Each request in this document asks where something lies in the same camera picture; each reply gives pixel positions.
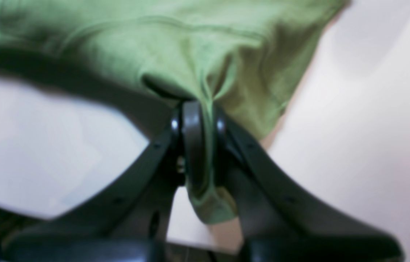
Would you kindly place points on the green t-shirt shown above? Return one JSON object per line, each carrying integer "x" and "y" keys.
{"x": 246, "y": 55}

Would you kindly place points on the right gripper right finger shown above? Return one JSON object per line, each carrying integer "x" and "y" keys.
{"x": 280, "y": 220}

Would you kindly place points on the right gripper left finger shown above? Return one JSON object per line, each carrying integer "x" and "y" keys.
{"x": 128, "y": 220}

